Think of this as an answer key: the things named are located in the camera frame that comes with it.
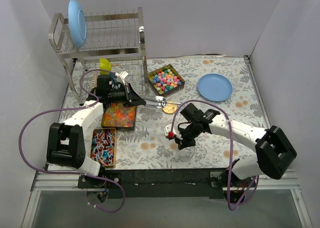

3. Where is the clear glass jar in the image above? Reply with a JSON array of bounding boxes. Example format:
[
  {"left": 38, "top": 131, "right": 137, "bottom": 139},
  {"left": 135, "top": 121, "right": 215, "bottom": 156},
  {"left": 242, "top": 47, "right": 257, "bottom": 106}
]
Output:
[{"left": 177, "top": 147, "right": 195, "bottom": 162}]

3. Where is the silver metal scoop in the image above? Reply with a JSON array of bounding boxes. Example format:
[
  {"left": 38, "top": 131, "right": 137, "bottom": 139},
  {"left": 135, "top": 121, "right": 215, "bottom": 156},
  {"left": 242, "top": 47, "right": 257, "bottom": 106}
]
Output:
[{"left": 143, "top": 96, "right": 181, "bottom": 109}]

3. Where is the tin of gummy candies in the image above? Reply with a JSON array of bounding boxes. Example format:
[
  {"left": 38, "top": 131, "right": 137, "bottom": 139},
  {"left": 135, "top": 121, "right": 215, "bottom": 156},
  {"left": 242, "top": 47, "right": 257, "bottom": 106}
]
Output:
[{"left": 101, "top": 103, "right": 137, "bottom": 131}]

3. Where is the tin of colourful star candies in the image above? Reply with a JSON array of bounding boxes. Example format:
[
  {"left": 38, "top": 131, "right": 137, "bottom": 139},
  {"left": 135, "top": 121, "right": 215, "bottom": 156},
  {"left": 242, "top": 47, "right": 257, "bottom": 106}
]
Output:
[{"left": 148, "top": 64, "right": 185, "bottom": 97}]

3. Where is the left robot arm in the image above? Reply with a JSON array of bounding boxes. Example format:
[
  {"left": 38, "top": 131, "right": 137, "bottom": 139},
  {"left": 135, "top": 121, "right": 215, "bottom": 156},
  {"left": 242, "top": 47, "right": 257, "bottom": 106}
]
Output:
[{"left": 46, "top": 71, "right": 146, "bottom": 188}]

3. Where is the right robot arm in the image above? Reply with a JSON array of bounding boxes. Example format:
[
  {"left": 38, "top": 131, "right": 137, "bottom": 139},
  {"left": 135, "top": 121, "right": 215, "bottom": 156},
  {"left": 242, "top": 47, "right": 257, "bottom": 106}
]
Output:
[{"left": 165, "top": 103, "right": 297, "bottom": 187}]

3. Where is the gold tin of wrapped candies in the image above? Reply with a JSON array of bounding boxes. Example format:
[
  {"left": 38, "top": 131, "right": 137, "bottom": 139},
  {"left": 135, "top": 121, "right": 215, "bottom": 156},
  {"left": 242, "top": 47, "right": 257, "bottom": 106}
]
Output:
[{"left": 90, "top": 128, "right": 117, "bottom": 168}]

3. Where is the gold round jar lid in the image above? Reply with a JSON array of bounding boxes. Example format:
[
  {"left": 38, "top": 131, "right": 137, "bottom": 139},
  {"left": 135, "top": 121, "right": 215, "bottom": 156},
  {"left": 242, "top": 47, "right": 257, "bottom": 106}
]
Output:
[{"left": 162, "top": 101, "right": 178, "bottom": 114}]

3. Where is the patterned tape roll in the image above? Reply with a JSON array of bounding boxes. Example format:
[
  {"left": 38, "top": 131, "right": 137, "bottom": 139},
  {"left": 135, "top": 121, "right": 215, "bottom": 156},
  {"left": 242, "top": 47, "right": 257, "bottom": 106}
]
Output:
[{"left": 91, "top": 74, "right": 98, "bottom": 88}]

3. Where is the yellow-green bowl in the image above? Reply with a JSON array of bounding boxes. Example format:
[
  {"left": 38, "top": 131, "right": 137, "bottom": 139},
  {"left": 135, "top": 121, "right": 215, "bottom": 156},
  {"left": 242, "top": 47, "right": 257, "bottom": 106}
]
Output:
[{"left": 99, "top": 58, "right": 112, "bottom": 75}]

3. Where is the blue plate on mat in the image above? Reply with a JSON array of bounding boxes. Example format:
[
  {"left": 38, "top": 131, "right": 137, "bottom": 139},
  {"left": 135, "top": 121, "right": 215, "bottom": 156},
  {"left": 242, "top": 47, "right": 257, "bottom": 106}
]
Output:
[{"left": 197, "top": 73, "right": 233, "bottom": 102}]

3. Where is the steel dish rack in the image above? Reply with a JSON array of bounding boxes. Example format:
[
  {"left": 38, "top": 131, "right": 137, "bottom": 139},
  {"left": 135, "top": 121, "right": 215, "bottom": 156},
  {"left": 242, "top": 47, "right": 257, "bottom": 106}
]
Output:
[{"left": 48, "top": 7, "right": 150, "bottom": 104}]

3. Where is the blue plate in rack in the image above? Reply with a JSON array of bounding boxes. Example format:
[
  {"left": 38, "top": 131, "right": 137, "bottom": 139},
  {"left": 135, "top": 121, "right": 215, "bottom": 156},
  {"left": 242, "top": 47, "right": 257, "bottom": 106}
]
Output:
[{"left": 68, "top": 0, "right": 87, "bottom": 49}]

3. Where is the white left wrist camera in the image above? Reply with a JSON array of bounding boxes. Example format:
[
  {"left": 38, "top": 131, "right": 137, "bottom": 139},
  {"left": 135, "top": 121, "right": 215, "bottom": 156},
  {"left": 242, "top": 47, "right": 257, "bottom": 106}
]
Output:
[{"left": 115, "top": 71, "right": 129, "bottom": 85}]

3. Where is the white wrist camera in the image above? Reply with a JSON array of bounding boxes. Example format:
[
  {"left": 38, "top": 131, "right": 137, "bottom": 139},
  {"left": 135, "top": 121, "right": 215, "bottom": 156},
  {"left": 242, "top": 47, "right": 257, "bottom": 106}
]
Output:
[
  {"left": 115, "top": 71, "right": 129, "bottom": 85},
  {"left": 163, "top": 124, "right": 181, "bottom": 139}
]

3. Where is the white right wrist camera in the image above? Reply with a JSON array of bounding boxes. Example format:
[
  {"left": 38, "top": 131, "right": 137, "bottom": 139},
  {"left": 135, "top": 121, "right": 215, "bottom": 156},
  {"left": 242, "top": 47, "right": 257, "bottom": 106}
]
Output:
[{"left": 163, "top": 124, "right": 181, "bottom": 139}]

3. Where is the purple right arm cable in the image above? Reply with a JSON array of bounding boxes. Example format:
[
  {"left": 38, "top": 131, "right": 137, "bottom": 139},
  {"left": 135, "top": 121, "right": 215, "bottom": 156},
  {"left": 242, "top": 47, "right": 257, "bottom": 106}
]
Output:
[{"left": 170, "top": 100, "right": 260, "bottom": 211}]

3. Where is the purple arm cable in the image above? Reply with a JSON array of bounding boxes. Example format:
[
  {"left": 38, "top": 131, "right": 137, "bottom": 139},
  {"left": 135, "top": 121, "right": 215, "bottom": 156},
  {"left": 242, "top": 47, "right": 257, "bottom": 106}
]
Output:
[
  {"left": 18, "top": 69, "right": 126, "bottom": 213},
  {"left": 170, "top": 100, "right": 260, "bottom": 211}
]

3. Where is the black metal base rail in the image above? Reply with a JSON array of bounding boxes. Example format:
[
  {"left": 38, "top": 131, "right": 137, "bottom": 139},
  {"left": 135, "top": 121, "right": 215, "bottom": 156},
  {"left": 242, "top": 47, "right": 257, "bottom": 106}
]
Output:
[{"left": 77, "top": 168, "right": 257, "bottom": 200}]

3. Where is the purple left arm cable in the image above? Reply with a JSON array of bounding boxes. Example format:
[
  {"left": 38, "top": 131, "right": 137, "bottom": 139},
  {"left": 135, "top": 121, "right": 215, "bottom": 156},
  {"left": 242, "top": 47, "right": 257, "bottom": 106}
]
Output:
[{"left": 18, "top": 69, "right": 126, "bottom": 213}]

